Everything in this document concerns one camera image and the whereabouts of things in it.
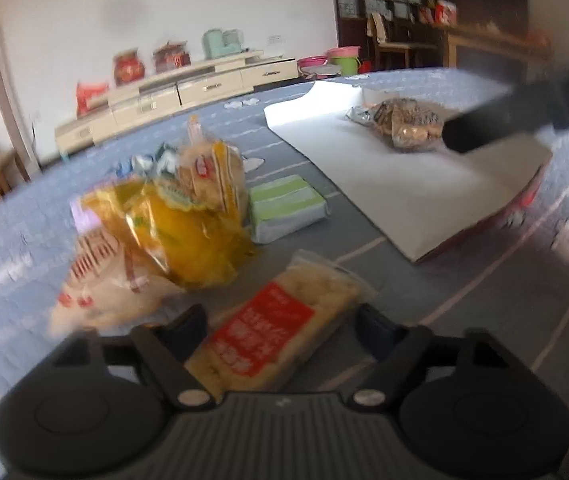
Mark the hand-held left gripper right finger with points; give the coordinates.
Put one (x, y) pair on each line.
(370, 326)

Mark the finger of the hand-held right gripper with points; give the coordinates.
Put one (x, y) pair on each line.
(494, 117)

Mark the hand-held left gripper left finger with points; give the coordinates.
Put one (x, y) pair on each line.
(193, 332)

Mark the red label rice cracker packet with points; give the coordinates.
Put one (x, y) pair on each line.
(269, 325)

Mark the clear bag of pastries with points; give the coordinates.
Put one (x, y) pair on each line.
(404, 122)

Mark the white cardboard box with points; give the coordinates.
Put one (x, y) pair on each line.
(389, 185)

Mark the clear bread bag red print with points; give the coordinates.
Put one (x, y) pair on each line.
(214, 170)

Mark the green and white biscuit packet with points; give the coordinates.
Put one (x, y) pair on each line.
(164, 155)

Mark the wooden table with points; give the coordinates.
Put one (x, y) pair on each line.
(494, 42)

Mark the yellow snack bag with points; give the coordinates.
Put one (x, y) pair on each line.
(179, 240)

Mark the white and red snack bag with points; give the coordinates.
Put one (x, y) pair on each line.
(99, 290)

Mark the wooden chair with towel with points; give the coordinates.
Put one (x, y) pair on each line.
(404, 47)

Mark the red gift bag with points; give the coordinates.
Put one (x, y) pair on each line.
(442, 12)

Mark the small red bucket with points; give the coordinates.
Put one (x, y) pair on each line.
(365, 67)

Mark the green tissue pack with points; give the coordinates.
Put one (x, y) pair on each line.
(287, 207)

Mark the beige towel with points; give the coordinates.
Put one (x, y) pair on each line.
(377, 27)

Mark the green bucket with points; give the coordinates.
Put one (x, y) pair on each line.
(347, 66)

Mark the pink bucket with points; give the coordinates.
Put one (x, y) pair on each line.
(344, 52)

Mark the blue and white small packet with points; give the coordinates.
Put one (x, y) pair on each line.
(132, 166)

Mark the pink basin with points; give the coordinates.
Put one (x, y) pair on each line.
(312, 62)

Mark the cream TV cabinet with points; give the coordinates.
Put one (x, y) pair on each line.
(204, 87)

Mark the red plastic bag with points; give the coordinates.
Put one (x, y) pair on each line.
(90, 97)

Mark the red round jar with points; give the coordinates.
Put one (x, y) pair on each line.
(128, 67)

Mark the red decorative box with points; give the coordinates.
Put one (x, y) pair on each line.
(170, 58)

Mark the mint green appliance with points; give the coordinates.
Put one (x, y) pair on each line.
(214, 44)

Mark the white standing air conditioner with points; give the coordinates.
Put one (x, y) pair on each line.
(2, 90)

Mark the white wall socket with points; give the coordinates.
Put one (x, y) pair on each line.
(275, 39)

